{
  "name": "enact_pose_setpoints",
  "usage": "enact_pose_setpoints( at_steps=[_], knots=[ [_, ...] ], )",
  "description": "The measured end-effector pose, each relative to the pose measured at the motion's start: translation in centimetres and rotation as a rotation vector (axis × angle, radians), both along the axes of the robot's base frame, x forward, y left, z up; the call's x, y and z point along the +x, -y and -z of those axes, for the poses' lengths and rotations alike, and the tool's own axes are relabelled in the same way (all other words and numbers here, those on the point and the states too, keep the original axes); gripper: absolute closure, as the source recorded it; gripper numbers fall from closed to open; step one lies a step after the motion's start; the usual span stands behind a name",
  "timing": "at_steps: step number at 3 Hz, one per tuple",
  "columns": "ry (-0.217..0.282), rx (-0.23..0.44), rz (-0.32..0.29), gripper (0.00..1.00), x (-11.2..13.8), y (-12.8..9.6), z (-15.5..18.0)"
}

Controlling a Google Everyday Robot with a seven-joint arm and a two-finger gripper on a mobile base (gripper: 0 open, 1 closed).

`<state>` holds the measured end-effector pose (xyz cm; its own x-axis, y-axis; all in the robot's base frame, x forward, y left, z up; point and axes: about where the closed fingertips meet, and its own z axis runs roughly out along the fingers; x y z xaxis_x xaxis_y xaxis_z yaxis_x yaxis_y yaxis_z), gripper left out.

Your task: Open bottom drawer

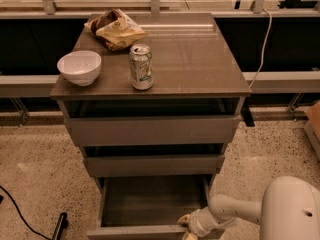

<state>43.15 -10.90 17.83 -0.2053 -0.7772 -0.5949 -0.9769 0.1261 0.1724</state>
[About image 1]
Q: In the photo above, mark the grey drawer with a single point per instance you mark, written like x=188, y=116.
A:
x=153, y=165
x=148, y=208
x=131, y=131

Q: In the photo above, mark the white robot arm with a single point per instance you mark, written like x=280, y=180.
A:
x=289, y=210

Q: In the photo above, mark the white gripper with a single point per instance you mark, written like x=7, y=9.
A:
x=196, y=222

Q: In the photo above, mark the grey drawer cabinet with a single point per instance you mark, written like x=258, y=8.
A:
x=194, y=72

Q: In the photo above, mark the cardboard box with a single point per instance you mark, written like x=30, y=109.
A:
x=312, y=127

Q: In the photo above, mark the green soda can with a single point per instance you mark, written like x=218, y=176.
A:
x=140, y=58

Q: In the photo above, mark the black floor object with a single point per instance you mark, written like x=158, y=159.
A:
x=62, y=224

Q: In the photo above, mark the crumpled chip bag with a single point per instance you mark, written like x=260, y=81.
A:
x=115, y=29

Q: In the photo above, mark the white ceramic bowl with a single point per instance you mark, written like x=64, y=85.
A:
x=80, y=67

